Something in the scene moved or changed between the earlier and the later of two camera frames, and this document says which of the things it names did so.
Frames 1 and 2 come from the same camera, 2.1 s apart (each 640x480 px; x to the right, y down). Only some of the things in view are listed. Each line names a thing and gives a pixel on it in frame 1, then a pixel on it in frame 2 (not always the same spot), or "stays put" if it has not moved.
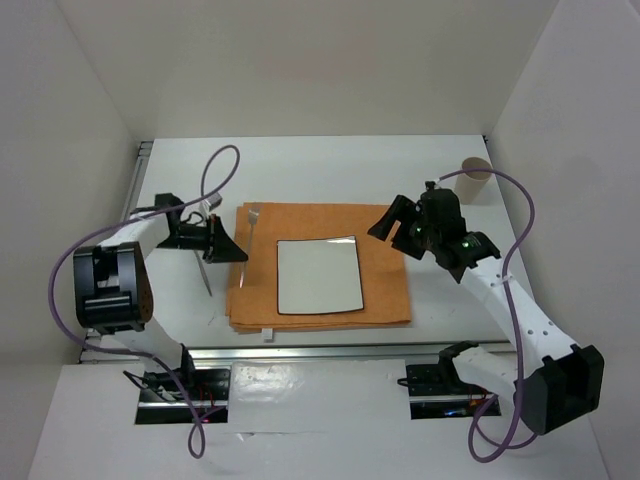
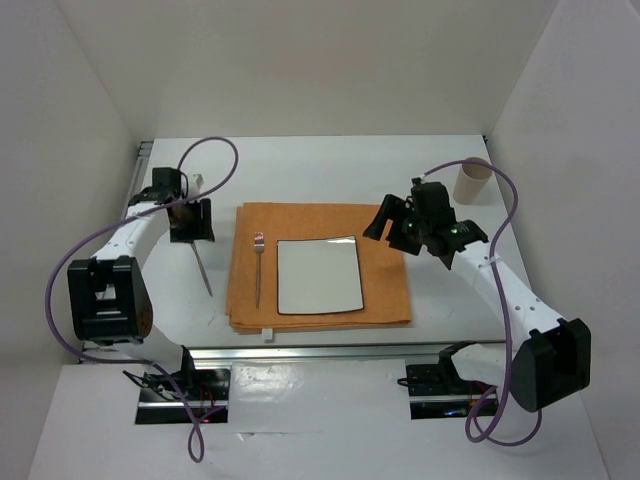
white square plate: (318, 275) stays put
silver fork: (253, 216) to (258, 247)
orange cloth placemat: (253, 295) stays put
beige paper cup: (469, 184) stays put
